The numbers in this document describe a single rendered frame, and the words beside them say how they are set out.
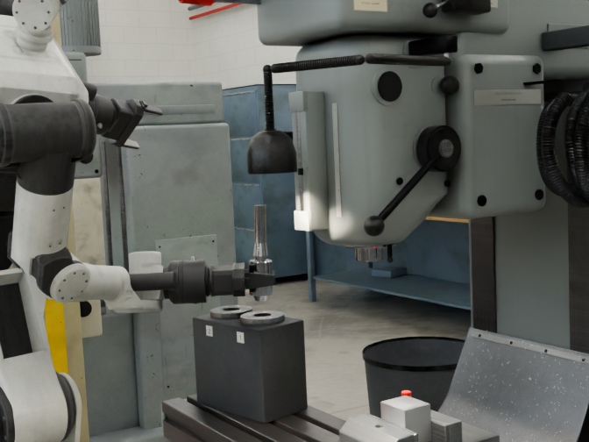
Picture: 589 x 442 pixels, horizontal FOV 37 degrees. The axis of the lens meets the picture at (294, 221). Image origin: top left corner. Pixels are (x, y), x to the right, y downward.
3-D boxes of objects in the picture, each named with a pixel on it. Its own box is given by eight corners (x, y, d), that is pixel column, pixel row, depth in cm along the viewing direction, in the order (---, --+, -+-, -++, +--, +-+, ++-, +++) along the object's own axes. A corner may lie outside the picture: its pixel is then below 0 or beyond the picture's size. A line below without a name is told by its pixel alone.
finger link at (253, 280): (275, 287, 175) (244, 288, 174) (274, 271, 174) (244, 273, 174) (275, 288, 173) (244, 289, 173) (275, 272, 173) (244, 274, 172)
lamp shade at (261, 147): (237, 174, 125) (234, 131, 124) (267, 171, 131) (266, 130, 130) (277, 174, 120) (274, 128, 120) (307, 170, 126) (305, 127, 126)
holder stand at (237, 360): (264, 424, 171) (259, 324, 169) (195, 402, 187) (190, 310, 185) (308, 409, 179) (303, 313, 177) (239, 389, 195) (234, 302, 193)
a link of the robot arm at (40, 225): (31, 317, 147) (42, 206, 136) (-8, 275, 154) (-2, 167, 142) (89, 296, 155) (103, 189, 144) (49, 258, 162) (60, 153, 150)
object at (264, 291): (244, 295, 176) (244, 266, 176) (257, 291, 180) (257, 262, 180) (264, 296, 174) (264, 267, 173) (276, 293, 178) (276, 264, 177)
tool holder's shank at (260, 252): (249, 260, 176) (249, 205, 175) (258, 259, 178) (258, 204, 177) (263, 261, 174) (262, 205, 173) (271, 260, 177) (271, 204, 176)
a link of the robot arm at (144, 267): (188, 304, 180) (133, 307, 179) (187, 253, 181) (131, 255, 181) (183, 302, 169) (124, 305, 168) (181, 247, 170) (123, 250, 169)
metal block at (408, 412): (406, 448, 133) (404, 410, 133) (381, 438, 138) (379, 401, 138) (431, 441, 136) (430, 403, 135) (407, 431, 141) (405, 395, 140)
